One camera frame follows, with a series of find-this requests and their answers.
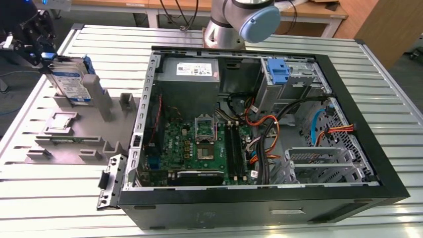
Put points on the hard disk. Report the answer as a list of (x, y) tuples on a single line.
[(65, 81)]

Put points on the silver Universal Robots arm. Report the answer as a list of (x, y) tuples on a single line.
[(224, 32)]

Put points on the metal disk bay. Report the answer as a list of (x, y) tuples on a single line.
[(322, 165)]

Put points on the silver CPU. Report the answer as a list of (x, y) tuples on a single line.
[(61, 122)]

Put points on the grey parts rack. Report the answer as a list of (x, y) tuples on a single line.
[(92, 124)]

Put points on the green RAM stick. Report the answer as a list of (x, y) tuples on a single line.
[(71, 140)]

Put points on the grey power supply unit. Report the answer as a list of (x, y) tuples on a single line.
[(188, 94)]

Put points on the green motherboard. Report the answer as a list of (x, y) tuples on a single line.
[(178, 148)]

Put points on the CPU socket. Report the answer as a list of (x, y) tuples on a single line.
[(206, 153)]

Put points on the RAM slot white latches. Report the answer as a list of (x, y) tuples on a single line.
[(231, 148), (239, 148)]

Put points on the black graphics card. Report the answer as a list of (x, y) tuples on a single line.
[(198, 177)]

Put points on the blue plastic drive latch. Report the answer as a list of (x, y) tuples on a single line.
[(279, 72)]

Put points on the metal drive cage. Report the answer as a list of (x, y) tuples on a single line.
[(303, 81)]

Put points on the wooden desk white legs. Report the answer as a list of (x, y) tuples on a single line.
[(316, 12)]

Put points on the black PC case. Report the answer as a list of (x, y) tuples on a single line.
[(231, 210)]

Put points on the brown wooden cabinet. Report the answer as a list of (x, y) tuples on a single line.
[(390, 29)]

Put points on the black silver side camera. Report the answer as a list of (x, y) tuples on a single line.
[(7, 44)]

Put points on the grey metal case bracket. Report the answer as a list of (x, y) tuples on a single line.
[(113, 178)]

